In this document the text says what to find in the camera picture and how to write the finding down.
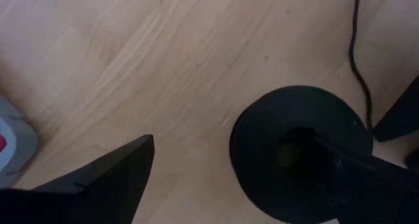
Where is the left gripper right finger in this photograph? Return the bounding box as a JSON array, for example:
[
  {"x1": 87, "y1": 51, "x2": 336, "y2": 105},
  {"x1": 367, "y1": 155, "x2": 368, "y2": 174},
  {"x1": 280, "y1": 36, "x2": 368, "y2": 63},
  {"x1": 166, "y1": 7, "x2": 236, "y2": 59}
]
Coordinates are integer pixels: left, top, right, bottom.
[{"x1": 310, "y1": 134, "x2": 419, "y2": 224}]

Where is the thin black cord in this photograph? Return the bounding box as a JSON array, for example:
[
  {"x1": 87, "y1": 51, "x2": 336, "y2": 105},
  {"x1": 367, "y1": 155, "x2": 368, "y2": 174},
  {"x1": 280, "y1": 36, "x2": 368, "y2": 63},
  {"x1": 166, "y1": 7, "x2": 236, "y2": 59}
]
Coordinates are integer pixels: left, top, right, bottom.
[{"x1": 348, "y1": 0, "x2": 374, "y2": 133}]

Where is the black spool with white labels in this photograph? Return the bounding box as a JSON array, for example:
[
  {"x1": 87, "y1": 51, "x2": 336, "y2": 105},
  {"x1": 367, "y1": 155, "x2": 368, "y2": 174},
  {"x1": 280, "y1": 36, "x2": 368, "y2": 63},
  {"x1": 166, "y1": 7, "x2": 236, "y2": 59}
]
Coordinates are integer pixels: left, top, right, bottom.
[{"x1": 228, "y1": 85, "x2": 374, "y2": 224}]

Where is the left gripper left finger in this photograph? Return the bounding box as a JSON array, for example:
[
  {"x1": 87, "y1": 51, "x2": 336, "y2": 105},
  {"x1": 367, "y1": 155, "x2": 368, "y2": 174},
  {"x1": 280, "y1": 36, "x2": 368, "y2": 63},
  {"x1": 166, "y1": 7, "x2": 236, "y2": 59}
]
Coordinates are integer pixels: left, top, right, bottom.
[{"x1": 0, "y1": 134, "x2": 155, "y2": 224}]

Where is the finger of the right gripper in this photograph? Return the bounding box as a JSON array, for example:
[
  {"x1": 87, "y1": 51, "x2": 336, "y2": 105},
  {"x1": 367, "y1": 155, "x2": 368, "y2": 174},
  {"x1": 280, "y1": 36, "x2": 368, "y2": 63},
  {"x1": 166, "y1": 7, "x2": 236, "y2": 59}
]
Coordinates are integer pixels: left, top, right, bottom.
[{"x1": 373, "y1": 75, "x2": 419, "y2": 143}]

